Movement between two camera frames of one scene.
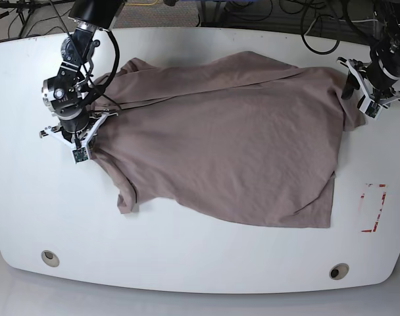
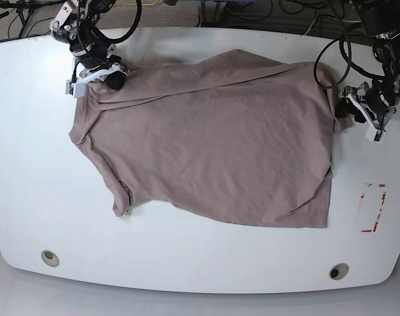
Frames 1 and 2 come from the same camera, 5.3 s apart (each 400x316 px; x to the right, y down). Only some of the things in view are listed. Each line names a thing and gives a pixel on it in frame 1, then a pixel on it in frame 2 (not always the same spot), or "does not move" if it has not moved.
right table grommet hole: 339,270 does not move
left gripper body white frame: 80,153 → 83,73
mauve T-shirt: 243,137 does not move
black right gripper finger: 352,83 → 344,105
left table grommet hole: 50,258 does not move
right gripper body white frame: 372,105 → 375,130
